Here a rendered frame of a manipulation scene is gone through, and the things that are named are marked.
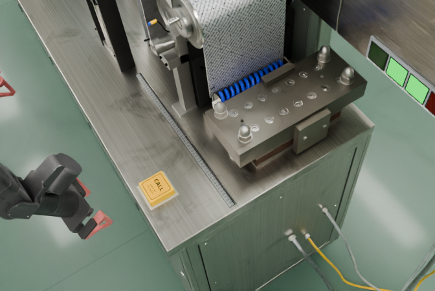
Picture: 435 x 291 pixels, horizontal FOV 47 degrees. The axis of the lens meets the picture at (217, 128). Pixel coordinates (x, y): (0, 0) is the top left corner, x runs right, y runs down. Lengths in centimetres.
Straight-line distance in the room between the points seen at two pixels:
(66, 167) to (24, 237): 149
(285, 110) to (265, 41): 18
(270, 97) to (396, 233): 117
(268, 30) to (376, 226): 125
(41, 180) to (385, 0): 77
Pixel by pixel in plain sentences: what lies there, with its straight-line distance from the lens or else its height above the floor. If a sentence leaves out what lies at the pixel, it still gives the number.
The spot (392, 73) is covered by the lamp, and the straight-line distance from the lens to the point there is 118.
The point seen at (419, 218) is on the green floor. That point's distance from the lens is 235.
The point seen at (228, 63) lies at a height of 112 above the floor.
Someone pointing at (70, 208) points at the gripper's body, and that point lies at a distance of 106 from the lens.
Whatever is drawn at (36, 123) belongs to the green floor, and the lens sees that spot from 276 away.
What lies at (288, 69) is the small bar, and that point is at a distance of 133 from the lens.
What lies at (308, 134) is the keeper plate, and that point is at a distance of 129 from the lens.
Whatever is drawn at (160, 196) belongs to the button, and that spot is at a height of 92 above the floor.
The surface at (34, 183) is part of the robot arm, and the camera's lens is 99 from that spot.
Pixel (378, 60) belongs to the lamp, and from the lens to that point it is 120.
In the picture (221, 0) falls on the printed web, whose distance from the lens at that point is 114.
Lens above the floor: 204
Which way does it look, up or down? 55 degrees down
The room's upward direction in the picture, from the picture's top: 7 degrees counter-clockwise
